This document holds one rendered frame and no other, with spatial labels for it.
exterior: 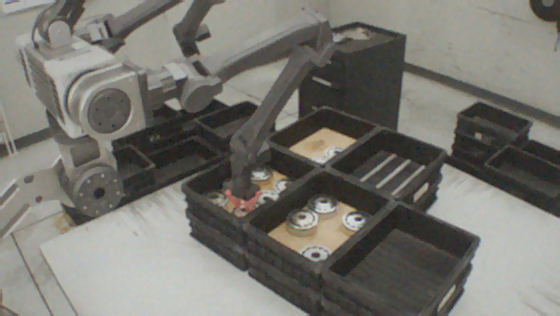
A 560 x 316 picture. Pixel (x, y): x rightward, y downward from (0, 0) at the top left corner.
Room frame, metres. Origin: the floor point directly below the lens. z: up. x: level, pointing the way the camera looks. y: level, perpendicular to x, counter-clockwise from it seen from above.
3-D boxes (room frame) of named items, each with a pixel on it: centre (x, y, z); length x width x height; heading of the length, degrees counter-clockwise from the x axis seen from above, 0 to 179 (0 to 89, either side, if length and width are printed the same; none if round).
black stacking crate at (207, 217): (1.35, 0.10, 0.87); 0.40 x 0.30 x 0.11; 137
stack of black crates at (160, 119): (2.52, 0.82, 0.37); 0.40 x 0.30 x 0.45; 130
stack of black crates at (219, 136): (2.47, 0.26, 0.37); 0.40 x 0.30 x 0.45; 130
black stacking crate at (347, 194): (1.14, -0.12, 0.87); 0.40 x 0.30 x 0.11; 137
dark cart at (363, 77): (3.05, -0.50, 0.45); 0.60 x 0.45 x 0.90; 130
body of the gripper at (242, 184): (1.22, 0.12, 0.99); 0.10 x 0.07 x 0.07; 53
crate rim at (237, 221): (1.35, 0.10, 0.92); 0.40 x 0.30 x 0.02; 137
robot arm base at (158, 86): (0.89, 0.26, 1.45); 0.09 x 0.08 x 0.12; 40
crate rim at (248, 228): (1.14, -0.12, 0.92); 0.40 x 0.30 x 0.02; 137
